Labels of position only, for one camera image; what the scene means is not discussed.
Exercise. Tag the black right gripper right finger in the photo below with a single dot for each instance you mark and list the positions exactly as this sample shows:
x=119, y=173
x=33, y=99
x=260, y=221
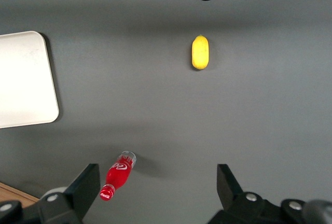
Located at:
x=233, y=203

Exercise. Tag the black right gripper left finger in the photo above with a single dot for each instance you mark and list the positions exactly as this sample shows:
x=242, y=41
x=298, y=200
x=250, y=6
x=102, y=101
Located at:
x=77, y=193

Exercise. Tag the beige plastic tray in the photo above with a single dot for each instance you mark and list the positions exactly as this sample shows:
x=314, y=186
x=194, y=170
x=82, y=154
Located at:
x=26, y=78

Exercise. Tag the red cola bottle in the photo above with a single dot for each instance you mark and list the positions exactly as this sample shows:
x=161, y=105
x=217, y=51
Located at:
x=119, y=174

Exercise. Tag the grey table mat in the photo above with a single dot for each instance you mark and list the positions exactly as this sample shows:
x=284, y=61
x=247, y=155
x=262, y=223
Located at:
x=129, y=91

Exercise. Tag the yellow lemon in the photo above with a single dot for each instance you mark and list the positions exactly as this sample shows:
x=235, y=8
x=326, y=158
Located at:
x=200, y=53

